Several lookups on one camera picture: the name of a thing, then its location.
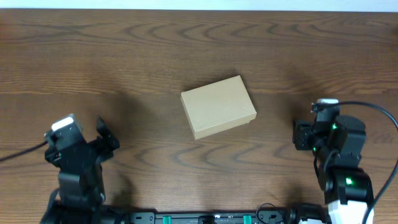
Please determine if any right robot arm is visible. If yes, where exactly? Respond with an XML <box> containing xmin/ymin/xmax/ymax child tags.
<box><xmin>292</xmin><ymin>106</ymin><xmax>374</xmax><ymax>223</ymax></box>

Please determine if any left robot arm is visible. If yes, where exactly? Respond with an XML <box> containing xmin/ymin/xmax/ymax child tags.
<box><xmin>40</xmin><ymin>114</ymin><xmax>130</xmax><ymax>223</ymax></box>

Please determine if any cardboard box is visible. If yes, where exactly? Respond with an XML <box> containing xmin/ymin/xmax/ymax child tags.
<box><xmin>181</xmin><ymin>75</ymin><xmax>257</xmax><ymax>140</ymax></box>

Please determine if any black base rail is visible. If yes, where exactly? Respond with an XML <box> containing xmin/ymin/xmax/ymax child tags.
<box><xmin>129</xmin><ymin>210</ymin><xmax>287</xmax><ymax>224</ymax></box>

